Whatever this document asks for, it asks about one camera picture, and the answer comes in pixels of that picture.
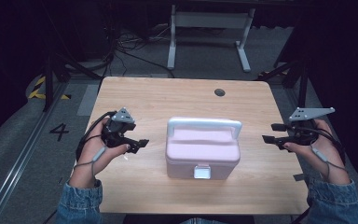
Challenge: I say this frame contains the grey left gripper cable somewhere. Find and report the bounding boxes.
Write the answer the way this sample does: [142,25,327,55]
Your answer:
[73,146,107,180]

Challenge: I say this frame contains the yellow and black floor tape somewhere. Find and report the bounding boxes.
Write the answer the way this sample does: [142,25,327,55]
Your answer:
[27,76,73,101]

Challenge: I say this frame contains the person's left hand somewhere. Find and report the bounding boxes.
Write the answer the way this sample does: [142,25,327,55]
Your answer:
[69,118,131,189]

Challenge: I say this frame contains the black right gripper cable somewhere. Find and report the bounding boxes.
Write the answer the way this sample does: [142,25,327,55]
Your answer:
[304,119,347,163]

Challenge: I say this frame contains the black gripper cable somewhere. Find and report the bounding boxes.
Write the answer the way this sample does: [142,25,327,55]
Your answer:
[304,119,347,163]
[75,110,118,162]

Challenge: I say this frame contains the person's right hand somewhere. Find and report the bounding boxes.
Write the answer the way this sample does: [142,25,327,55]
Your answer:
[283,119,351,186]

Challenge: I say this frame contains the person's denim-clad legs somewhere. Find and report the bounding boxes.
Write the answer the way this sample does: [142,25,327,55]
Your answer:
[180,217,229,224]

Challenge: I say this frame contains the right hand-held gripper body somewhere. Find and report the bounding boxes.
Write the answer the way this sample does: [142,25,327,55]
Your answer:
[281,106,337,147]

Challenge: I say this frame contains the grey right gripper cable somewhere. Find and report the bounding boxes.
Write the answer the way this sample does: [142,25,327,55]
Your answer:
[310,147,349,182]

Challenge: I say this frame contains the metal floor rail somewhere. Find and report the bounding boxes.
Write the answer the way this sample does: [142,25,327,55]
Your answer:
[0,82,70,224]

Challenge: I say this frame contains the white metal stand frame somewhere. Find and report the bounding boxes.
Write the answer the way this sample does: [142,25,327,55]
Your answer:
[166,4,256,74]

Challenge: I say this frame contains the bundle of black floor cables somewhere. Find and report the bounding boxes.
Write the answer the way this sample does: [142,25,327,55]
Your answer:
[103,26,175,79]

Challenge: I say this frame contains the black metal tripod stand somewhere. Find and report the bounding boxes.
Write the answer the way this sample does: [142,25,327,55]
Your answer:
[255,57,312,108]
[40,51,104,113]

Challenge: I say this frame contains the pink box with white handle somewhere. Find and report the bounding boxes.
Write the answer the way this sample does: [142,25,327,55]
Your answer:
[165,116,243,181]

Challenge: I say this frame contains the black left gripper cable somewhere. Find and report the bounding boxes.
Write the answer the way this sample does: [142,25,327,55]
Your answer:
[75,110,118,162]

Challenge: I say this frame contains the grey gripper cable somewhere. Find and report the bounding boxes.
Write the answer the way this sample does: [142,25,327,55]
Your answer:
[73,146,107,180]
[310,147,349,182]

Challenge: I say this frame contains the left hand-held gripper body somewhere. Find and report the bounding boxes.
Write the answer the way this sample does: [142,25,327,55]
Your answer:
[101,106,138,148]

